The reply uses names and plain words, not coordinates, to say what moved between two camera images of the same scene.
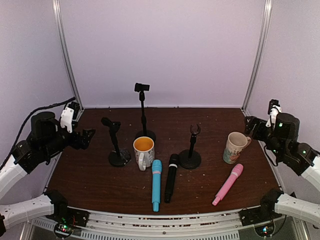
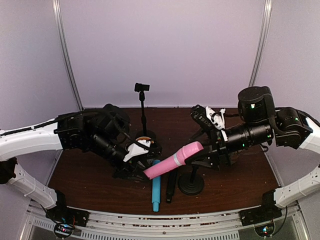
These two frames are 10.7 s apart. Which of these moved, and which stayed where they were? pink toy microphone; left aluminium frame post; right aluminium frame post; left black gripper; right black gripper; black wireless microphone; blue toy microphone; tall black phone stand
Moved: right black gripper; left black gripper; pink toy microphone
Stayed: black wireless microphone; blue toy microphone; right aluminium frame post; left aluminium frame post; tall black phone stand
